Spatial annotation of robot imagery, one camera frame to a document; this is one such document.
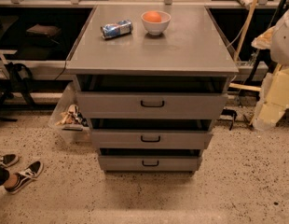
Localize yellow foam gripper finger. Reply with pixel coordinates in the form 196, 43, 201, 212
252, 67, 289, 131
252, 26, 274, 49

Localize grey drawer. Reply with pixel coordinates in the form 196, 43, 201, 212
90, 130, 213, 149
98, 156, 202, 172
76, 91, 227, 119

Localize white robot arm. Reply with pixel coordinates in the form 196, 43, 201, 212
252, 8, 289, 131

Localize grey top drawer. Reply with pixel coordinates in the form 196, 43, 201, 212
76, 91, 227, 119

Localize grey drawer cabinet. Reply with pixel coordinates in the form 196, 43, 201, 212
65, 4, 240, 174

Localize grey bottom drawer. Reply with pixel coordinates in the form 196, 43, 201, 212
98, 156, 202, 172

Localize black clamp on floor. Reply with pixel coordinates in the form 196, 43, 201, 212
221, 108, 238, 130

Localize white ceramic bowl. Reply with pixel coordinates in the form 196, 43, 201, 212
141, 11, 172, 35

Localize orange fruit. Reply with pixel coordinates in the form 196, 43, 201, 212
143, 11, 162, 22

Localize crushed blue soda can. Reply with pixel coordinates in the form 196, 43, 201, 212
101, 20, 133, 39

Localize clear plastic storage bin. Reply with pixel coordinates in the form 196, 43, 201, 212
48, 82, 90, 143

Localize dark box on shelf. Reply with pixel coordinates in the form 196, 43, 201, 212
26, 24, 62, 38

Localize black white sneaker near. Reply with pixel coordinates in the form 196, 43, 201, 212
6, 161, 44, 194

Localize black white sneaker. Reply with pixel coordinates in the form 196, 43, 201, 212
6, 161, 44, 194
0, 154, 19, 168

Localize black white sneaker far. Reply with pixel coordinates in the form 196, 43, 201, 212
0, 154, 19, 168

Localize person leg dark trousers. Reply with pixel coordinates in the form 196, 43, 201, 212
0, 166, 9, 186

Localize wooden easel frame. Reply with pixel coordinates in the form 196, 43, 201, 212
228, 0, 276, 93

